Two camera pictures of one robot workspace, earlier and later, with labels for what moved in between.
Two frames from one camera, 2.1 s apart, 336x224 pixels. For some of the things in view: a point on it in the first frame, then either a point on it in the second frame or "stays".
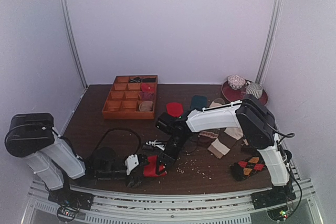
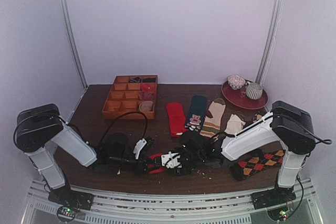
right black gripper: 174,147 to 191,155
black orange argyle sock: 242,170 stays
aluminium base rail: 228,209 stays
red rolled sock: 148,87 stays
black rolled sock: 149,80 stays
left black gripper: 136,182 to 140,169
